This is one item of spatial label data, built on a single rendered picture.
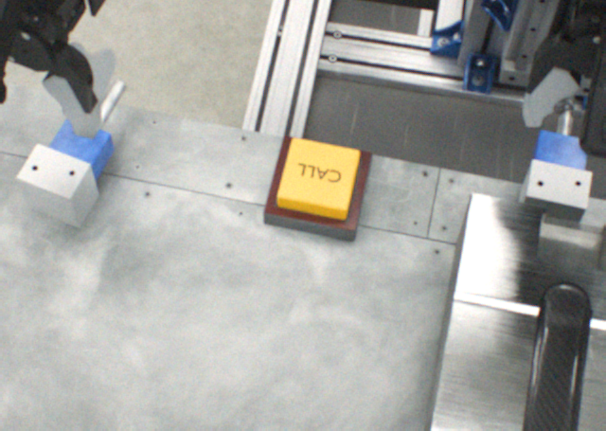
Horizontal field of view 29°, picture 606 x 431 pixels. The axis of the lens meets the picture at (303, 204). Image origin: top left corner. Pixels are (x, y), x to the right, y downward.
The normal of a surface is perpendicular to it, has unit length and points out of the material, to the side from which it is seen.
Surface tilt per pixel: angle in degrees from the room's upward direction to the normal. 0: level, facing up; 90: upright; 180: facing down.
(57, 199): 90
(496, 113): 0
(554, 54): 90
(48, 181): 0
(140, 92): 0
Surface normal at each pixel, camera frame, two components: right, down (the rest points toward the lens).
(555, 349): 0.02, -0.43
